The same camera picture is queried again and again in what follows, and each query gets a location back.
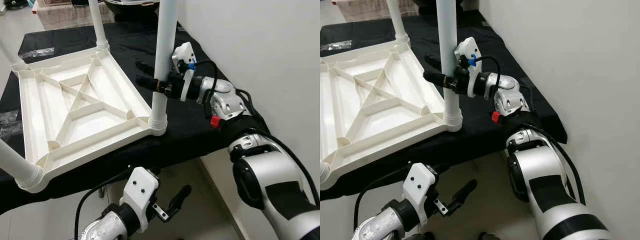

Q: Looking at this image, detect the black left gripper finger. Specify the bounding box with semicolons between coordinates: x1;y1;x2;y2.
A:
166;184;193;222
446;178;478;217

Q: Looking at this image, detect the black tablecloth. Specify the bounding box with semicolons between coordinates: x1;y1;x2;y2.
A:
0;19;272;217
320;9;569;204

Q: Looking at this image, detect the black wok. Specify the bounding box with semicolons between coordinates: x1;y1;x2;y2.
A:
101;0;164;22
414;0;467;14

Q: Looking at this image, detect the floral cloth covered stand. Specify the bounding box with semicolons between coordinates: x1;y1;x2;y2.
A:
31;0;117;29
331;0;422;22

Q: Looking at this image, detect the white ribbed plastic tabletop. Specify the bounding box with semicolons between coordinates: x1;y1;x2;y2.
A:
320;40;464;192
10;45;169;194

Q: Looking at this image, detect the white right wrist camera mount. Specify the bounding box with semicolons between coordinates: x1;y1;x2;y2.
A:
453;36;484;99
171;41;199;103

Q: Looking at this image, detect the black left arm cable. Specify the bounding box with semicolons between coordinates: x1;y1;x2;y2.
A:
73;169;134;240
353;164;412;232

